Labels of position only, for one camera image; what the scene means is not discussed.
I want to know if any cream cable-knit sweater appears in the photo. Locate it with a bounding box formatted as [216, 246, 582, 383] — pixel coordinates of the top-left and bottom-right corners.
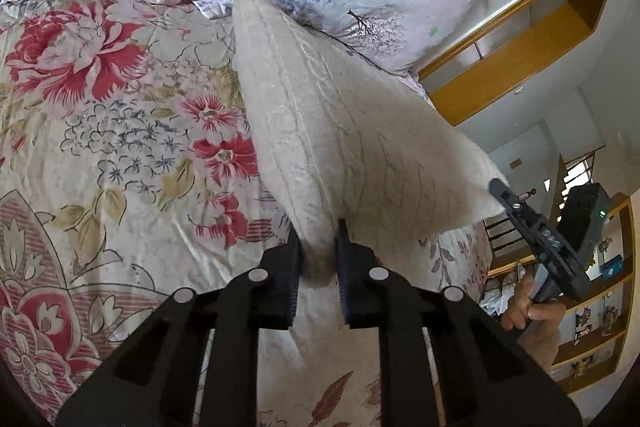
[232, 0, 499, 363]

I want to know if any wooden headboard frame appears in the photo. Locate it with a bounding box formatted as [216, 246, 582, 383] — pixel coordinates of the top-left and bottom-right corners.
[419, 0, 608, 126]

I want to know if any floral bed quilt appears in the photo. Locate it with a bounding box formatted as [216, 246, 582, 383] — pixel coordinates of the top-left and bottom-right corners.
[0, 0, 494, 427]

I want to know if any person's right hand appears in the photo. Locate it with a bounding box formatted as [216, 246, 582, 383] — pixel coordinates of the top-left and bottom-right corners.
[500, 274, 566, 331]

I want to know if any wooden display shelf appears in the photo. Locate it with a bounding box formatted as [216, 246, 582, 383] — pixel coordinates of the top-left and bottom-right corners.
[479, 150, 637, 396]

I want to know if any black camera box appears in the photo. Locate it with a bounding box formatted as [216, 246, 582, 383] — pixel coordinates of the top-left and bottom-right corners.
[556, 182, 612, 269]

